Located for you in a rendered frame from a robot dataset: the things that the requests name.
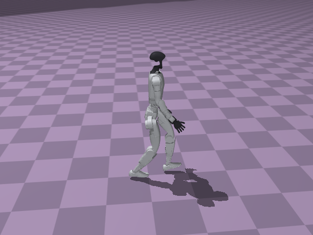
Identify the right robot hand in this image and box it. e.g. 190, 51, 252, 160
172, 116, 185, 133

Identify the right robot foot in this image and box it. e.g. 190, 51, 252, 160
129, 170, 149, 177

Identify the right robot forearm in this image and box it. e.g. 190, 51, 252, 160
158, 100, 175, 123

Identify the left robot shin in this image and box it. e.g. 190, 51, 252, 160
165, 139, 176, 166

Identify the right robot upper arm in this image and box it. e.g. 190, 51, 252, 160
152, 76, 161, 107

